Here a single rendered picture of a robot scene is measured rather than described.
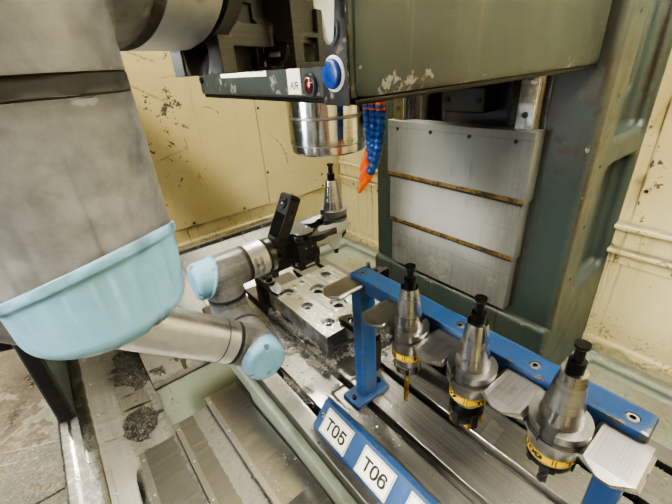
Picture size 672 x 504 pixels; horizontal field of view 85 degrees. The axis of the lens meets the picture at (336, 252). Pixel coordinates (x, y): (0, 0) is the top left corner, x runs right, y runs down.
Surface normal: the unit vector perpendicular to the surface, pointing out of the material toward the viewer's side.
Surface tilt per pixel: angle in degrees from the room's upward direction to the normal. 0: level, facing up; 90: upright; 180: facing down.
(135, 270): 93
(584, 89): 90
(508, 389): 0
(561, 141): 90
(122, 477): 17
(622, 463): 0
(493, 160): 90
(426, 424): 0
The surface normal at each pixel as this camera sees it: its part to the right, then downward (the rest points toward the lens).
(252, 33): 0.93, 0.11
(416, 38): 0.63, 0.32
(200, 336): 0.70, -0.05
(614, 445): -0.07, -0.89
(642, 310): -0.78, 0.33
